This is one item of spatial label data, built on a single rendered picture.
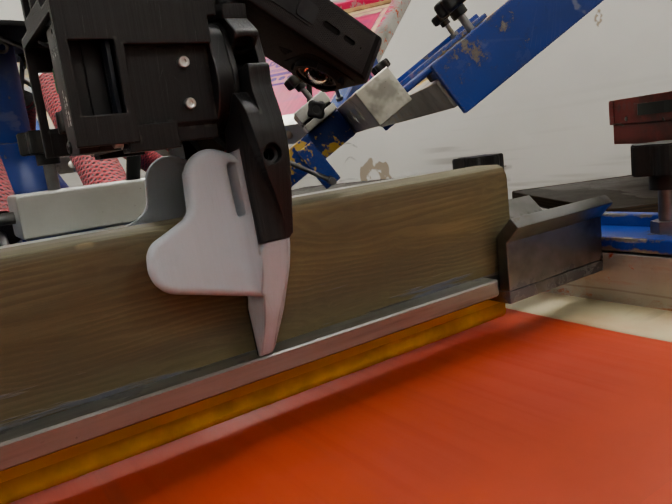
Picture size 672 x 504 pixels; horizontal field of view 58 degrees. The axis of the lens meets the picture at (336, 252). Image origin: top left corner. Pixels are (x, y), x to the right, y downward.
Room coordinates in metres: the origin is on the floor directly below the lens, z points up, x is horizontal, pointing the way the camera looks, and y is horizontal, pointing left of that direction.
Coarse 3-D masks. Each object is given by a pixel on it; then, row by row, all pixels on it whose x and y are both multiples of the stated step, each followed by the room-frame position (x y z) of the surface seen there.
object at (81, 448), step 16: (480, 304) 0.37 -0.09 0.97; (432, 320) 0.35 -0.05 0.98; (448, 320) 0.35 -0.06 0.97; (384, 336) 0.33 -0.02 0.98; (400, 336) 0.33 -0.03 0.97; (352, 352) 0.31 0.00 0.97; (304, 368) 0.30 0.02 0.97; (256, 384) 0.28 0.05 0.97; (272, 384) 0.29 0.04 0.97; (208, 400) 0.27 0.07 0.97; (224, 400) 0.27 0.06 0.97; (160, 416) 0.26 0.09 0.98; (176, 416) 0.26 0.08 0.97; (112, 432) 0.24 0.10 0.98; (128, 432) 0.25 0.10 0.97; (80, 448) 0.24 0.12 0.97; (32, 464) 0.23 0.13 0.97; (48, 464) 0.23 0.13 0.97; (0, 480) 0.22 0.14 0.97
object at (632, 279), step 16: (608, 256) 0.40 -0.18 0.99; (624, 256) 0.39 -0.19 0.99; (640, 256) 0.38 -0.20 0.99; (656, 256) 0.37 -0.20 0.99; (608, 272) 0.40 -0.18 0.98; (624, 272) 0.39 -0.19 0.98; (640, 272) 0.38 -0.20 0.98; (656, 272) 0.37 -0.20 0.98; (560, 288) 0.43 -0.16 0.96; (576, 288) 0.42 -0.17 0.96; (592, 288) 0.41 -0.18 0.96; (608, 288) 0.40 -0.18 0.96; (624, 288) 0.39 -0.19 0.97; (640, 288) 0.38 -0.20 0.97; (656, 288) 0.37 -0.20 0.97; (640, 304) 0.38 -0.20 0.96; (656, 304) 0.37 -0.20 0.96
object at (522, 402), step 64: (512, 320) 0.39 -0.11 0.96; (384, 384) 0.31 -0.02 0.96; (448, 384) 0.30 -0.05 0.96; (512, 384) 0.29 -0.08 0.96; (576, 384) 0.28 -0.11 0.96; (640, 384) 0.27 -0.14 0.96; (320, 448) 0.25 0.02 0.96; (384, 448) 0.24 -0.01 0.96; (448, 448) 0.23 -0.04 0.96; (512, 448) 0.23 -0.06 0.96; (576, 448) 0.22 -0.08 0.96; (640, 448) 0.21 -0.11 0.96
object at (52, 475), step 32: (480, 320) 0.37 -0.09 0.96; (384, 352) 0.33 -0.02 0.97; (288, 384) 0.29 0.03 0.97; (320, 384) 0.30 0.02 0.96; (192, 416) 0.26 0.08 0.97; (224, 416) 0.27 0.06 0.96; (96, 448) 0.24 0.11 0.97; (128, 448) 0.25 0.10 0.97; (32, 480) 0.23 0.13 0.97; (64, 480) 0.23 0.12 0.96
